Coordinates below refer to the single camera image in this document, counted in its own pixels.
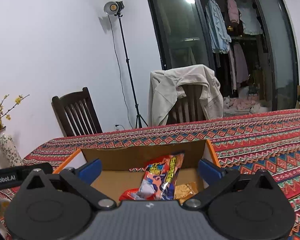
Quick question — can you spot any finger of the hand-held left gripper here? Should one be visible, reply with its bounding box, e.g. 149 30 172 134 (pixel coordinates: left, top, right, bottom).
16 162 53 182

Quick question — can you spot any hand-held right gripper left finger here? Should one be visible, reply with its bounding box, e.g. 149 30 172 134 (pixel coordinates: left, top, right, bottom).
21 158 117 210

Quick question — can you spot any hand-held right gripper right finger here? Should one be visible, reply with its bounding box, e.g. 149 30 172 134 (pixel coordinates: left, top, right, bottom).
182 158 275 210

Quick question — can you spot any orange cardboard box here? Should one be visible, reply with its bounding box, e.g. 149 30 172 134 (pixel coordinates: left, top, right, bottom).
52 139 222 205

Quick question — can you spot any orange biscuit snack packet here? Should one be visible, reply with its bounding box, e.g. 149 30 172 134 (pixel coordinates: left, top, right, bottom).
174 181 199 204

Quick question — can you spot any red foil snack packet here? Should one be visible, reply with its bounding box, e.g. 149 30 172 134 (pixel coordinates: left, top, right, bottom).
119 151 185 202

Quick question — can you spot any floral ceramic vase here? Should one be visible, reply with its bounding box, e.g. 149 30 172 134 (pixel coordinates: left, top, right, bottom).
0 126 24 167

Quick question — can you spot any patterned red tablecloth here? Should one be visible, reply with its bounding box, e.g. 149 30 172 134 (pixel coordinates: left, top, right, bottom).
0 109 300 240

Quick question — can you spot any dark wooden chair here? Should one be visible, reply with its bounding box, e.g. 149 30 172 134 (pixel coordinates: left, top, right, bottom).
52 87 103 137

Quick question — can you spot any wooden chair under jacket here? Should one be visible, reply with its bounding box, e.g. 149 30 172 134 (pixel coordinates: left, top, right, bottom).
166 84 205 125

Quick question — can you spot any white dog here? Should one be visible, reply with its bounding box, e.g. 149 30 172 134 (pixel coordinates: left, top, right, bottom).
223 95 232 111

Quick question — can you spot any pink cloth pile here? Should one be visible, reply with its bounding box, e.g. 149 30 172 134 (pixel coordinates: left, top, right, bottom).
230 97 260 110

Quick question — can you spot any beige jacket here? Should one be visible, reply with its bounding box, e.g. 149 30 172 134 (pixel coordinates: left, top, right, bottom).
150 64 224 127

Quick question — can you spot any pale pink hanging dress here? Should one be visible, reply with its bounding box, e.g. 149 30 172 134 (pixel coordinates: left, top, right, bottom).
227 42 249 90

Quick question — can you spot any light blue hanging shirt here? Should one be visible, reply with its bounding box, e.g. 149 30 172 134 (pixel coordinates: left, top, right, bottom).
205 0 232 54

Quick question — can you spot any wardrobe with hanging clothes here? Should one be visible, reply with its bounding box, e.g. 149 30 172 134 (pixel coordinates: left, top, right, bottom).
145 0 299 120

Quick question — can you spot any white hanging garment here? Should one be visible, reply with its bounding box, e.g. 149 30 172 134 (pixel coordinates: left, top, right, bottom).
237 1 263 35

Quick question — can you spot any pink hanging garment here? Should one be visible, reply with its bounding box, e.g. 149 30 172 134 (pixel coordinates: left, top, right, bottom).
226 0 240 24

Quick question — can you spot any studio light on stand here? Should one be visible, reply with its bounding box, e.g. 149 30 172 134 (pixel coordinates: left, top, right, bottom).
104 1 148 130

